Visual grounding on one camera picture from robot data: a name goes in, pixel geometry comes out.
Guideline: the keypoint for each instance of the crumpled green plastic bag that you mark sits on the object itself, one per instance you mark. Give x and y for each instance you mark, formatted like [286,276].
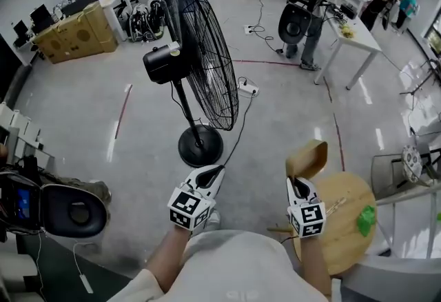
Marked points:
[367,221]

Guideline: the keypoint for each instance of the round wooden table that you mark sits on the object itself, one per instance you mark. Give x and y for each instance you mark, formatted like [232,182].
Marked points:
[344,238]

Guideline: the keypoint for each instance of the white metal frame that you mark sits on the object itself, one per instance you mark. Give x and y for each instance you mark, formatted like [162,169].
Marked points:
[406,194]

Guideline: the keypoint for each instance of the black computer monitor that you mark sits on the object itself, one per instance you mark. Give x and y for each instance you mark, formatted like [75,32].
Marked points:
[40,16]

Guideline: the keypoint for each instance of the cardboard box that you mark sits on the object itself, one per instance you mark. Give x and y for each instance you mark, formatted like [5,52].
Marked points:
[101,30]
[65,40]

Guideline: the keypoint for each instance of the pile of backpack rigs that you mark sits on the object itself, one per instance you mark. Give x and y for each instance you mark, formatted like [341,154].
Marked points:
[144,21]

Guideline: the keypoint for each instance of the person's white shirt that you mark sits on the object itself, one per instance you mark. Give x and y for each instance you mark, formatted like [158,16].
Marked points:
[237,266]

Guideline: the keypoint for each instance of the yellow items on white table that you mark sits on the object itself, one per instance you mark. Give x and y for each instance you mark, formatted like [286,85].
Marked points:
[347,31]

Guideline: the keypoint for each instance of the person's left shoe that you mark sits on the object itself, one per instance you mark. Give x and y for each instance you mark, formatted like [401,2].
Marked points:
[213,219]

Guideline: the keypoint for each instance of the black tripod stand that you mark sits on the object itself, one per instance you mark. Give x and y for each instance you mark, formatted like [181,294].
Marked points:
[422,81]

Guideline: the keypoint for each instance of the white furniture stack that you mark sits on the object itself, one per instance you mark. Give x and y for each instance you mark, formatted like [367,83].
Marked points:
[20,131]

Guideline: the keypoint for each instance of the person's left forearm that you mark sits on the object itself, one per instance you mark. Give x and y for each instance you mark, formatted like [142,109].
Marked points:
[165,259]

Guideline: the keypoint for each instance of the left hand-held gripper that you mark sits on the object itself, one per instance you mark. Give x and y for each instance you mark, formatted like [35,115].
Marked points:
[189,209]

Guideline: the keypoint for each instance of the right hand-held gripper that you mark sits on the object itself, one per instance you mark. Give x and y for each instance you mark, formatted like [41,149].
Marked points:
[308,221]

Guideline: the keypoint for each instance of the person's right forearm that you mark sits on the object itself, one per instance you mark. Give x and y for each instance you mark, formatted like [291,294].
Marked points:
[313,266]

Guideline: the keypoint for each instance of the chair with patterned cushion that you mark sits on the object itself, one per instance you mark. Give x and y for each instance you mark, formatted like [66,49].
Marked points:
[411,159]

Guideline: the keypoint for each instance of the black standing fan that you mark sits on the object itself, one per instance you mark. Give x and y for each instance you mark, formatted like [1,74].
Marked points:
[200,149]

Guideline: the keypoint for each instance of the white power strip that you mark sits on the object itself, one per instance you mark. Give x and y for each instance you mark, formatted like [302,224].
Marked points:
[248,88]
[249,30]

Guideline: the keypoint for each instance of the white rectangular table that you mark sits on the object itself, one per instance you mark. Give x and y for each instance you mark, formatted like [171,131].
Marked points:
[358,38]

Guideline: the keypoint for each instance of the square wooden tray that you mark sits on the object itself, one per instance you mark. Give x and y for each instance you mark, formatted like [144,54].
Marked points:
[306,159]

